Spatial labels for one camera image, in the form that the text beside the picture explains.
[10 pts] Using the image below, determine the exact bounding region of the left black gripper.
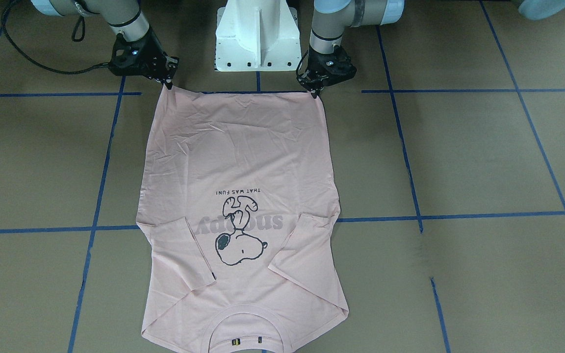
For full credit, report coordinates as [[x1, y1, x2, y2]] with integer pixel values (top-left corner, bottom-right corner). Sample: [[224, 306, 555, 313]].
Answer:
[[305, 46, 357, 99]]

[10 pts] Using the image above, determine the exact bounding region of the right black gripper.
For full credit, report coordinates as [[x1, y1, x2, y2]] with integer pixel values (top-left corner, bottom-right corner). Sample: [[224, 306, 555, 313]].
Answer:
[[108, 27, 180, 90]]

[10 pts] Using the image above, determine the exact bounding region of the pink Snoopy t-shirt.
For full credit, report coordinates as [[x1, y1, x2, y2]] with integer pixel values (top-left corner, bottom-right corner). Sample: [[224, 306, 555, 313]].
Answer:
[[135, 87, 349, 353]]

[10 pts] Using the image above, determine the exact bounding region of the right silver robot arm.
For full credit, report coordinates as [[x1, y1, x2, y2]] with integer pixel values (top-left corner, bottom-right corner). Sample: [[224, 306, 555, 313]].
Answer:
[[32, 0, 179, 89]]

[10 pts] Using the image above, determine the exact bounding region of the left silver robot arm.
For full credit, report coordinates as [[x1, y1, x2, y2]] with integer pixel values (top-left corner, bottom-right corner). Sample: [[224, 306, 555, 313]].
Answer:
[[296, 0, 406, 98]]

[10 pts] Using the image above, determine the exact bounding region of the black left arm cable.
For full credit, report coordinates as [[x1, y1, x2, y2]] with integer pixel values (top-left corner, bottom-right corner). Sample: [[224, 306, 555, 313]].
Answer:
[[295, 49, 312, 84]]

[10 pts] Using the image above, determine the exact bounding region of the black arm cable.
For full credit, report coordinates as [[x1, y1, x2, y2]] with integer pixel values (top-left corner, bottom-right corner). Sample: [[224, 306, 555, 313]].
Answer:
[[0, 0, 116, 76], [295, 49, 312, 84]]

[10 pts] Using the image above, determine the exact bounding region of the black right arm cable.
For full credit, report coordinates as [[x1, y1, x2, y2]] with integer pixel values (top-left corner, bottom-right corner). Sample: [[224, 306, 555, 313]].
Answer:
[[0, 0, 116, 76]]

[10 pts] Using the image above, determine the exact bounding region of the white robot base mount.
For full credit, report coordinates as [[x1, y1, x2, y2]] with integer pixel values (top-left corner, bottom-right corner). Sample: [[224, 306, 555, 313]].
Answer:
[[214, 0, 301, 72]]

